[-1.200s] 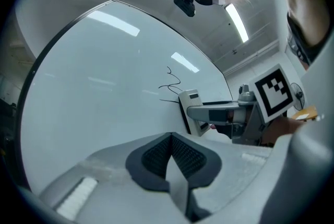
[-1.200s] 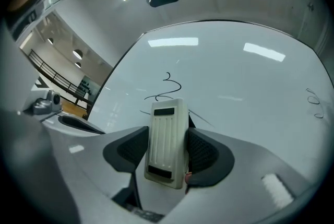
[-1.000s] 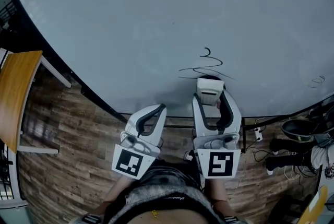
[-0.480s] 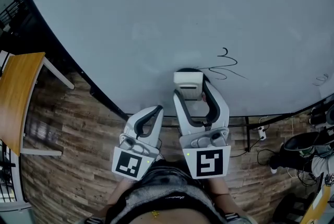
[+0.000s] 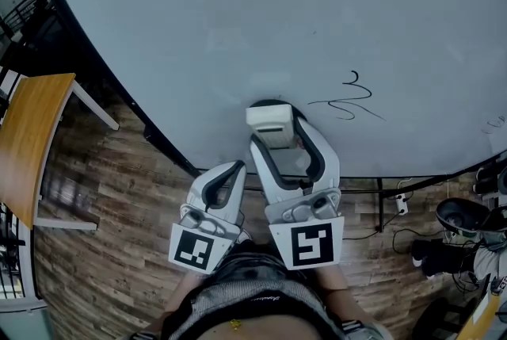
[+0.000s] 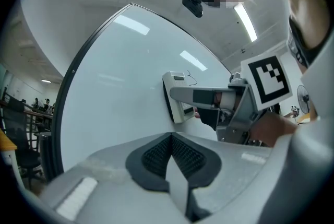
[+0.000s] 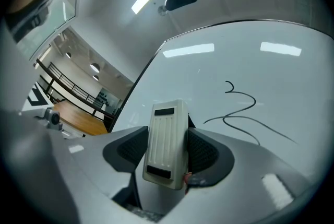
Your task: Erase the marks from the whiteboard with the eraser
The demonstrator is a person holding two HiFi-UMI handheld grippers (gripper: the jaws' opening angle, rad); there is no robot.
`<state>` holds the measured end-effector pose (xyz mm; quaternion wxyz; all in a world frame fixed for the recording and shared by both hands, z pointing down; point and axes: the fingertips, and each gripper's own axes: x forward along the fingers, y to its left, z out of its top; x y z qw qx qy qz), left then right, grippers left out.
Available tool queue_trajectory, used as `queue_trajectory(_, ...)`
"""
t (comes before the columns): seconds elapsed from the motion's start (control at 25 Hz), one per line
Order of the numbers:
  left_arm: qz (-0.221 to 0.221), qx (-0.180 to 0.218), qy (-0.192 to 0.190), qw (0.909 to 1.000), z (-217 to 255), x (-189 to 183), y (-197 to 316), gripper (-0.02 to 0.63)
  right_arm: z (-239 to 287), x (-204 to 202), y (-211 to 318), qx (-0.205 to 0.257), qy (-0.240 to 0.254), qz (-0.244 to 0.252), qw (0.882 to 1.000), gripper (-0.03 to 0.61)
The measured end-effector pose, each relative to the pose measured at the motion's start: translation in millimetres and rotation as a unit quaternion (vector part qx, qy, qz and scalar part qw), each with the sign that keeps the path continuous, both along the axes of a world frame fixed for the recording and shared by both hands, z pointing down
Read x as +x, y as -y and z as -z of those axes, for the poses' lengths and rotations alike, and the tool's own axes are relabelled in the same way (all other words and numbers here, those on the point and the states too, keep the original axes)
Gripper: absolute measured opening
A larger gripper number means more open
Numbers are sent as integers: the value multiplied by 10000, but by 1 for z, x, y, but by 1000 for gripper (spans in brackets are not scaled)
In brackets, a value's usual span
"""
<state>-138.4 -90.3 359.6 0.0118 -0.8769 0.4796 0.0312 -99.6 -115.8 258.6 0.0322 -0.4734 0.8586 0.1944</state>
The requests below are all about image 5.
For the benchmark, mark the large white whiteboard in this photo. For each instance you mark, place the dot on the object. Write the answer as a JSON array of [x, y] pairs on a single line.
[[237, 13]]

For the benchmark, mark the person's left forearm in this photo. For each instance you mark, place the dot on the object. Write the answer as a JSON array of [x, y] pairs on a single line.
[[186, 291]]

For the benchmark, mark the white power strip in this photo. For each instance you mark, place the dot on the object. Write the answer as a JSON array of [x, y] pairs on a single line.
[[401, 204]]

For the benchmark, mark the person's right forearm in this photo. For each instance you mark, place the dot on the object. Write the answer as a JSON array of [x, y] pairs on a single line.
[[336, 283]]

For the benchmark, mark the person's torso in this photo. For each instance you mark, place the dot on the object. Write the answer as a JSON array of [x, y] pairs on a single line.
[[257, 299]]

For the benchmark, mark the black round stool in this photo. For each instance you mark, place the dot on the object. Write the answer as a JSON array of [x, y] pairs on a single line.
[[461, 217]]

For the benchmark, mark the wooden table white legs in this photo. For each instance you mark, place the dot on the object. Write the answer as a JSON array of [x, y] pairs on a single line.
[[27, 140]]

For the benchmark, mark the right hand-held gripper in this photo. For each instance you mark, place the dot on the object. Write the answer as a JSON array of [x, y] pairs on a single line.
[[313, 247]]

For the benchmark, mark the white whiteboard eraser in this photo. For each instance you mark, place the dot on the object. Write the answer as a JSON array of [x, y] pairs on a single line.
[[269, 122]]

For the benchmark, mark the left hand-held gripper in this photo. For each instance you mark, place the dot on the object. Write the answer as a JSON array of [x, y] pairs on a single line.
[[190, 247]]

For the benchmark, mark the yellow wooden desk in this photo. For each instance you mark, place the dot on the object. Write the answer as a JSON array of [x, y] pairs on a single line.
[[489, 314]]

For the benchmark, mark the black metal railing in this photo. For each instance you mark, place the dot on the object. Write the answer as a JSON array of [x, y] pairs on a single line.
[[12, 251], [24, 13]]

